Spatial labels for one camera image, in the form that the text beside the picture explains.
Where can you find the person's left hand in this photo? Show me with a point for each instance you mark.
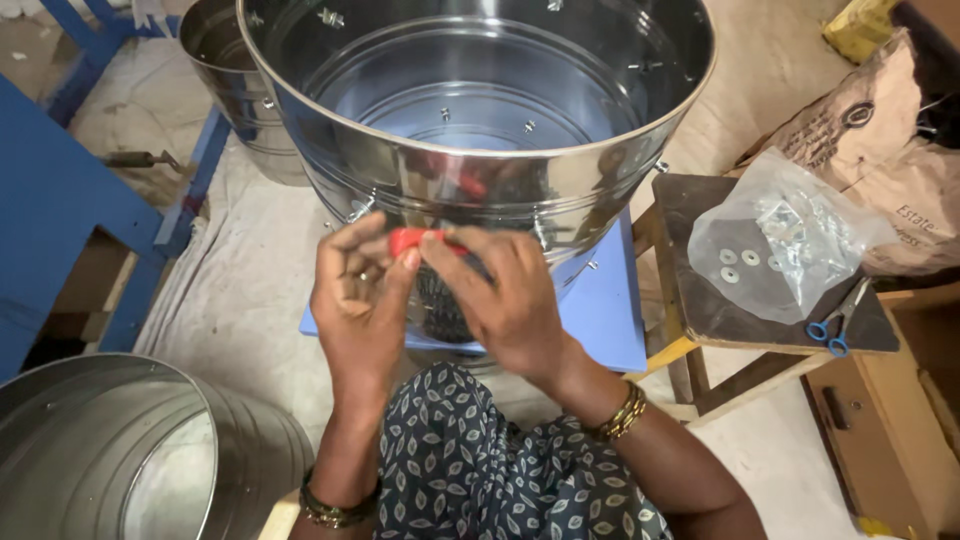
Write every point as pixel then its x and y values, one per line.
pixel 360 322

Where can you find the person's right hand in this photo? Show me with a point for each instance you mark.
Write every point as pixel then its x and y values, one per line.
pixel 517 315

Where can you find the red plastic piece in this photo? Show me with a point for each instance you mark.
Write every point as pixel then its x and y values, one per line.
pixel 409 238

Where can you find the light blue board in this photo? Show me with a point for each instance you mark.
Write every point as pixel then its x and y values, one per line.
pixel 607 307

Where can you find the white floor cloth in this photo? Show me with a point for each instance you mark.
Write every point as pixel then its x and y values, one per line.
pixel 247 292

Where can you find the large shiny steel drum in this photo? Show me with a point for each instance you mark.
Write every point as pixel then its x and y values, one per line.
pixel 480 180

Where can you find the gold bangles on right wrist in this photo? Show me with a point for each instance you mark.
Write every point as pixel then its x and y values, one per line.
pixel 621 414

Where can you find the gold bangles on wrist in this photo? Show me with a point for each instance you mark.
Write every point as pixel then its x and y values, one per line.
pixel 621 414
pixel 334 514

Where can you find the dark leaf print clothing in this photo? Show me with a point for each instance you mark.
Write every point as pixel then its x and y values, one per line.
pixel 487 465

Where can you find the gold bangles on left wrist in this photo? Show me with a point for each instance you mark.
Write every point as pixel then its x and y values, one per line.
pixel 334 514

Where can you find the light wooden seat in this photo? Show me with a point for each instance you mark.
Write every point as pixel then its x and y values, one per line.
pixel 281 517

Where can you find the white washer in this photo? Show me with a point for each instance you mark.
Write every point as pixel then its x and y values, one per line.
pixel 727 256
pixel 774 262
pixel 751 257
pixel 729 275

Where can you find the wooden stool with dark top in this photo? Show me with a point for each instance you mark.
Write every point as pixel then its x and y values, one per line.
pixel 757 330

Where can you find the small shiny steel drum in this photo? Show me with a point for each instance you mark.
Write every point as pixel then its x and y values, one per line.
pixel 232 90

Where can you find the rusty metal tool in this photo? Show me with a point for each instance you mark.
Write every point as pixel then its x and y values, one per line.
pixel 135 159

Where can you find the dull grey ribbed steel drum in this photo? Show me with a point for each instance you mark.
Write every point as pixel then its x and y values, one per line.
pixel 90 450

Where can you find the clear plastic bag of hardware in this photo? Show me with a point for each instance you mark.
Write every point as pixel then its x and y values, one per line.
pixel 810 225

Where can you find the brown paper sack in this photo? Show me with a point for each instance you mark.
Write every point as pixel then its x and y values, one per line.
pixel 885 127

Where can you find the yellow packet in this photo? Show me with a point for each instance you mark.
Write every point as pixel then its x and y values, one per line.
pixel 855 30

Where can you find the large blue metal frame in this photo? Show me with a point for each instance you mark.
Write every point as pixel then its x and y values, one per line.
pixel 60 210

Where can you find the small blue metal frame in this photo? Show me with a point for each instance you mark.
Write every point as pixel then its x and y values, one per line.
pixel 94 52

